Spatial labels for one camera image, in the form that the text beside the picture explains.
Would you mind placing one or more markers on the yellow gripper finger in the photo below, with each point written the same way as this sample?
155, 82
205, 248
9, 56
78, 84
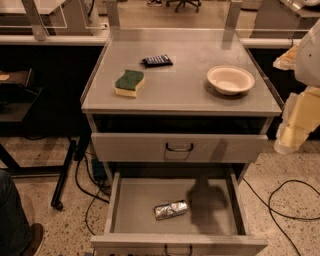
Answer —
287, 60
301, 116

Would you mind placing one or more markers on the silver redbull can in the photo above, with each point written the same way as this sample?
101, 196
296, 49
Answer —
170, 210

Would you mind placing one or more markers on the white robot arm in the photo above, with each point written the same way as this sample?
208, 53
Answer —
307, 65

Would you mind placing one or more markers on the grey drawer cabinet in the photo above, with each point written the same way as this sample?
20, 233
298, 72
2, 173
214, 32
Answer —
176, 99

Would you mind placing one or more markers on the open middle drawer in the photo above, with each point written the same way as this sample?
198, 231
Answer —
185, 216

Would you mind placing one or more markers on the closed upper drawer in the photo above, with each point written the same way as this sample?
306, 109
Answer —
192, 148

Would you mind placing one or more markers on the white paper bowl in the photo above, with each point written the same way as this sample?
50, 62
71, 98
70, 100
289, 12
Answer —
230, 80

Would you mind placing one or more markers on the office chair base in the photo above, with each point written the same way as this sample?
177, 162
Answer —
183, 3

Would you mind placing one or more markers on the dark snack bar packet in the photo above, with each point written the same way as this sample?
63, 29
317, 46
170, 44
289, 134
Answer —
157, 61

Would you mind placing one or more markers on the green yellow sponge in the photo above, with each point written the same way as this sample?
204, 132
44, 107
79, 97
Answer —
129, 83

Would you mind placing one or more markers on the black side table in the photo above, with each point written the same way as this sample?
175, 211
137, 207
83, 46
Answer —
18, 96

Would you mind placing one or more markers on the brown shoe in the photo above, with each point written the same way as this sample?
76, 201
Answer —
37, 236

